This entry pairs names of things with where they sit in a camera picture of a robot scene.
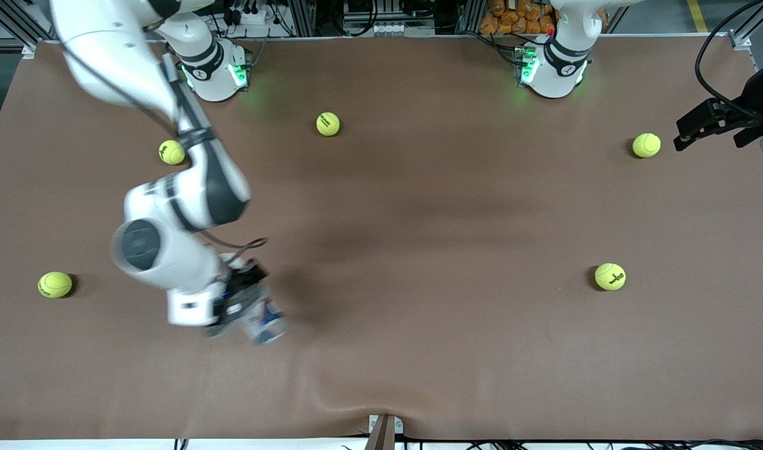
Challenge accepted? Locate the black base cable bundle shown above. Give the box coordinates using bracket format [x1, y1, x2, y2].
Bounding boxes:
[466, 30, 519, 63]

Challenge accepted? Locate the yellow tennis ball Head print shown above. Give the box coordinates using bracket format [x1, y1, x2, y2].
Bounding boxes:
[37, 271, 73, 299]

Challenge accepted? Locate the diagonal aluminium frame profile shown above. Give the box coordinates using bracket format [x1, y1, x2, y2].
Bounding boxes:
[0, 0, 38, 58]
[728, 0, 763, 51]

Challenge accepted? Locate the white power strip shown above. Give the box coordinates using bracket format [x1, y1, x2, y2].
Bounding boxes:
[224, 0, 281, 29]

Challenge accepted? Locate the yellow tennis ball Wilson print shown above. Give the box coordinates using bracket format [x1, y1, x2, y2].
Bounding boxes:
[158, 139, 186, 166]

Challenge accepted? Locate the table edge clamp bracket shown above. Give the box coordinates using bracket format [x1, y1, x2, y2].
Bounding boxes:
[367, 414, 404, 450]

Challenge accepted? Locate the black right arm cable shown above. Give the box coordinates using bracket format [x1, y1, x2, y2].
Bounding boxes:
[53, 31, 269, 266]

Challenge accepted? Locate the aluminium frame post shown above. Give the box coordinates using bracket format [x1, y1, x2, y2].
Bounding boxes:
[459, 0, 485, 35]
[291, 0, 316, 37]

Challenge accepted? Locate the white terminal strip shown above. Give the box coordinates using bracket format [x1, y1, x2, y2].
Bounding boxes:
[344, 21, 435, 36]

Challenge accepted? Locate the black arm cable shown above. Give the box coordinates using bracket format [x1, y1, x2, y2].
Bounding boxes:
[53, 31, 269, 266]
[695, 0, 763, 104]

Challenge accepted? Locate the brown table cover mat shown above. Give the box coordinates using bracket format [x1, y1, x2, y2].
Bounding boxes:
[0, 36, 763, 441]

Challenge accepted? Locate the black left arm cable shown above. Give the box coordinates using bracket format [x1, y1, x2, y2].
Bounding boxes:
[695, 0, 763, 104]

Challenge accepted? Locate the orange lumpy objects pile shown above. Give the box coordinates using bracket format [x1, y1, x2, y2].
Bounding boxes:
[479, 0, 557, 36]

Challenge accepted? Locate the white blue tennis ball can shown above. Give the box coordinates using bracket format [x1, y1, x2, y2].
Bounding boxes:
[239, 297, 289, 346]

